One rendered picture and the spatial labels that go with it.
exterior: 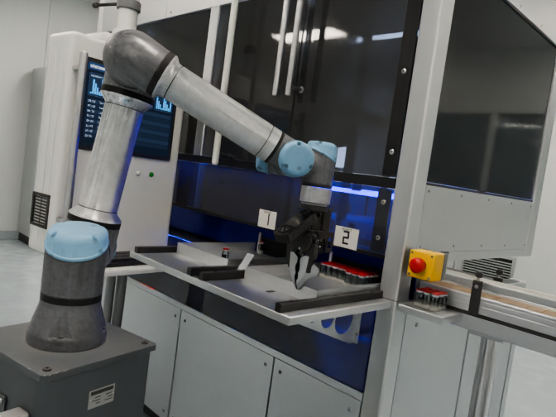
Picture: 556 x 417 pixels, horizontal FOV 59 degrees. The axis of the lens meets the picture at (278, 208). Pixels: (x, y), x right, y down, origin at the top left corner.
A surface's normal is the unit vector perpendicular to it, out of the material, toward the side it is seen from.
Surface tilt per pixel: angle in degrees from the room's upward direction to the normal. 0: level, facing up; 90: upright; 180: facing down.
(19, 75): 90
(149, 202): 90
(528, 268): 90
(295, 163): 90
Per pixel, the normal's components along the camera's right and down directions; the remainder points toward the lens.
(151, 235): 0.77, 0.15
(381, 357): -0.70, -0.04
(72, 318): 0.44, -0.18
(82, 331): 0.69, -0.16
